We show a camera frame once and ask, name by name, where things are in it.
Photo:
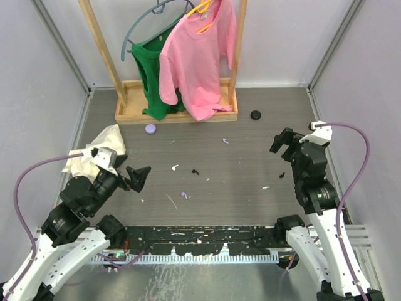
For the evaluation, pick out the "yellow clothes hanger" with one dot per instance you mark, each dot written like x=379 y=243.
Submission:
x=203 y=21

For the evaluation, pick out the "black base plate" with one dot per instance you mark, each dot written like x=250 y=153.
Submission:
x=200 y=240

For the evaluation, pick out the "purple earbud case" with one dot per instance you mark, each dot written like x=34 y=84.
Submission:
x=150 y=128

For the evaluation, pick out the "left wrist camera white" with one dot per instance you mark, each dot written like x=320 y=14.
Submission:
x=104 y=158

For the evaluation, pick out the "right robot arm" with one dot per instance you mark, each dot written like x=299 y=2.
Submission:
x=331 y=260

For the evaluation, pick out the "pink t-shirt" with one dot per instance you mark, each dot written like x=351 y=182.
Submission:
x=193 y=65

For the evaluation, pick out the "green t-shirt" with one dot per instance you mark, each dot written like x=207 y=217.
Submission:
x=146 y=55

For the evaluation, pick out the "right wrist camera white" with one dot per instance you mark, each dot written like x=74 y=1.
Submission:
x=320 y=134

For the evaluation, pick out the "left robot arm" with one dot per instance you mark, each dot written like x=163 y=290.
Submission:
x=45 y=271

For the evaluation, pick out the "black earbud case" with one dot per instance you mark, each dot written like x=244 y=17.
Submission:
x=255 y=115

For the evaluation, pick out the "grey clothes hanger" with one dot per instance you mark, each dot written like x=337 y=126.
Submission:
x=153 y=22

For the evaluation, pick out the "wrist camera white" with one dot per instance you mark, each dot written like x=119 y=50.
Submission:
x=104 y=158
x=320 y=134

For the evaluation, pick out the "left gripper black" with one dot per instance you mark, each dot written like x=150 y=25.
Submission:
x=138 y=175

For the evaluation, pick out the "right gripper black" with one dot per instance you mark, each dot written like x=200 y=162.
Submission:
x=287 y=136

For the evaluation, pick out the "cream cloth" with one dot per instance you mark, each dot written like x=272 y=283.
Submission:
x=82 y=166

